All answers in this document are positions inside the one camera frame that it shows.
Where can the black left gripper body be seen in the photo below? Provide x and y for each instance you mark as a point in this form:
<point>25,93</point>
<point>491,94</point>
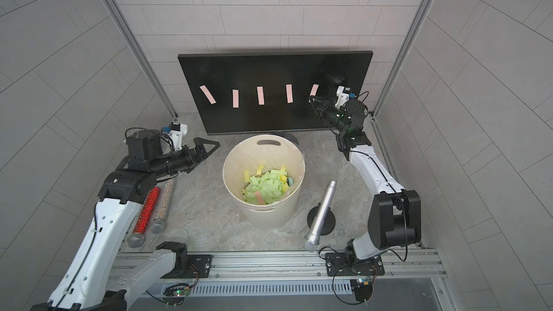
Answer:
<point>195,152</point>

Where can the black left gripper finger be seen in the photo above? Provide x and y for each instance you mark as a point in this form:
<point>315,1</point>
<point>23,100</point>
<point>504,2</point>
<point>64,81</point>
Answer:
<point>205,146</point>
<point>203,154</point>

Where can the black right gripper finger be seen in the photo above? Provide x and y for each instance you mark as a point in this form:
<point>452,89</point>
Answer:
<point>316,104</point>
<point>323,100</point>

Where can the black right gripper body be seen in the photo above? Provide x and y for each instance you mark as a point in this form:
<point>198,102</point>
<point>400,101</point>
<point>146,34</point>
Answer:
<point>327,114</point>

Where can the pink sticky note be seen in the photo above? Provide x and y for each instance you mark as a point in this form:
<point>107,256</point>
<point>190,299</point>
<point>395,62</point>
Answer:
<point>314,89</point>
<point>208,94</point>
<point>235,98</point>
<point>260,94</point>
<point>289,93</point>

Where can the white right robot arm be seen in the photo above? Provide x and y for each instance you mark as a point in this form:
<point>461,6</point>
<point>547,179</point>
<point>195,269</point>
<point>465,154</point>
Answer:
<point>395,214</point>

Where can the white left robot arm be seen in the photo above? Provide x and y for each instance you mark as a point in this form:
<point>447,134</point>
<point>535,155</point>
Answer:
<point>152,157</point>

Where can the black flat monitor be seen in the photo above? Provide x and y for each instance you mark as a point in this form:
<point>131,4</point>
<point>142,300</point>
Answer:
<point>223,72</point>

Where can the pile of discarded sticky notes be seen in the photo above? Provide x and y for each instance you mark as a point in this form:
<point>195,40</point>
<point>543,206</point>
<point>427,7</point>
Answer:
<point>267,186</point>

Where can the cream plastic waste bin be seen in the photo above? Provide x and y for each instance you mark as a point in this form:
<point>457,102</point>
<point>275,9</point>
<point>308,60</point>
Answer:
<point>272,151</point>

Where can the red glitter microphone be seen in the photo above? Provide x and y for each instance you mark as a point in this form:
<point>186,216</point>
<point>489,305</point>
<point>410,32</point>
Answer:
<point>137,237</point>

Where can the black round microphone base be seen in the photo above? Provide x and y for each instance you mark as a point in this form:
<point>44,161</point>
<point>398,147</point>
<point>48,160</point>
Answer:
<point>329,222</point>

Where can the left green circuit board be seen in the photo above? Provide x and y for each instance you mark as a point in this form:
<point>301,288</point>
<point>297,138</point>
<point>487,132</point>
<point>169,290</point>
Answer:
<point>176,294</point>

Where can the right circuit board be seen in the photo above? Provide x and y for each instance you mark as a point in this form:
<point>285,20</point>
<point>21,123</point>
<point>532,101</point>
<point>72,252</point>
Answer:
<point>362,290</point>

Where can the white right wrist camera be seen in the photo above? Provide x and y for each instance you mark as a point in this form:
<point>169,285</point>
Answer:
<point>344,94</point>

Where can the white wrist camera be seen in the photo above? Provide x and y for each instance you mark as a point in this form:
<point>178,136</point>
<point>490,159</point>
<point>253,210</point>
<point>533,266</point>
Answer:
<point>344,94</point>
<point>175,132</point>

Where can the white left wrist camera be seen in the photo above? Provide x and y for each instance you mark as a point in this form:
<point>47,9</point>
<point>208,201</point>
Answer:
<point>175,132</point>

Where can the aluminium corner post right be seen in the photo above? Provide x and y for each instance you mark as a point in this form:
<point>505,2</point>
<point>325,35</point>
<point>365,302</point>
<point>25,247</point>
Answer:
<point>413,31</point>

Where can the aluminium corner post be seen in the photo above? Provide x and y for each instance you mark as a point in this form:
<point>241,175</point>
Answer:
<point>413,31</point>
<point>138,53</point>

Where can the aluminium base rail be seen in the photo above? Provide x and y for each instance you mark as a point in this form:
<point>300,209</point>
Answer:
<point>299,273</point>

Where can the aluminium corner post left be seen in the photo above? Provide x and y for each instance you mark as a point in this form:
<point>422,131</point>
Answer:
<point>138,53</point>

